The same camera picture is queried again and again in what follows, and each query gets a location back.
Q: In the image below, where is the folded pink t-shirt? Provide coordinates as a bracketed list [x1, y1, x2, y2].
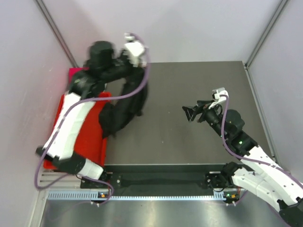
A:
[68, 68, 89, 91]

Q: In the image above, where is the left corner aluminium post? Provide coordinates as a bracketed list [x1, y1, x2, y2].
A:
[34, 0, 78, 68]

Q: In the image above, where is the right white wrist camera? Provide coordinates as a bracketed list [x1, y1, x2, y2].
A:
[208, 87, 229, 109]

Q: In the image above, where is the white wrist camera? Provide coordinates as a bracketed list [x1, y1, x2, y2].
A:
[124, 33, 145, 65]
[208, 87, 229, 109]

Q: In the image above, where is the aluminium frame rail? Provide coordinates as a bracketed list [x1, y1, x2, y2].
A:
[38, 172, 81, 189]

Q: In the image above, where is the black t-shirt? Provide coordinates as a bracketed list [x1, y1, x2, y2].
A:
[98, 68, 151, 140]

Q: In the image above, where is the corner aluminium post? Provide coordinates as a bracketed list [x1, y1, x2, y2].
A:
[244, 0, 290, 70]
[34, 0, 78, 68]

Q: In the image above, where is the red plastic bin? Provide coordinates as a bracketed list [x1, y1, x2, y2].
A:
[43, 91, 113, 171]

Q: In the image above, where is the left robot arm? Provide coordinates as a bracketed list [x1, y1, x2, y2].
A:
[36, 36, 149, 188]

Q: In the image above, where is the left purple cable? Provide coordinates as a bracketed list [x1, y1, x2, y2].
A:
[34, 33, 151, 190]

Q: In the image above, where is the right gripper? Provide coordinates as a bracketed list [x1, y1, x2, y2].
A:
[183, 99, 228, 140]

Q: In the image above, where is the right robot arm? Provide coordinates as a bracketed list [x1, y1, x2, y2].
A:
[182, 100, 303, 227]

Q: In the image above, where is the right corner aluminium post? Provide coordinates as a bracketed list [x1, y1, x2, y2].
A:
[244, 0, 290, 70]

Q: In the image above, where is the grey slotted cable duct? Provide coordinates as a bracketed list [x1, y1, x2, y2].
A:
[47, 190, 236, 201]

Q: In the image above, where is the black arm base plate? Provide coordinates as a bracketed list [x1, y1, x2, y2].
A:
[80, 165, 247, 196]

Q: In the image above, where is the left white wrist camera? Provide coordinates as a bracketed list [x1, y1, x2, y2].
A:
[124, 33, 145, 65]

